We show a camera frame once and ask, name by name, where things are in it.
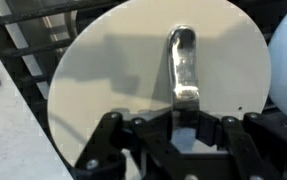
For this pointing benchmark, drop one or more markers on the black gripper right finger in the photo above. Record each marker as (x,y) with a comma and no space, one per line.
(258,146)

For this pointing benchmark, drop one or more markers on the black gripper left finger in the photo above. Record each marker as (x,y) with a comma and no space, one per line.
(147,140)

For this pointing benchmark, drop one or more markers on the cream pot lid steel handle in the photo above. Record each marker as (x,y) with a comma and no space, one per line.
(119,63)

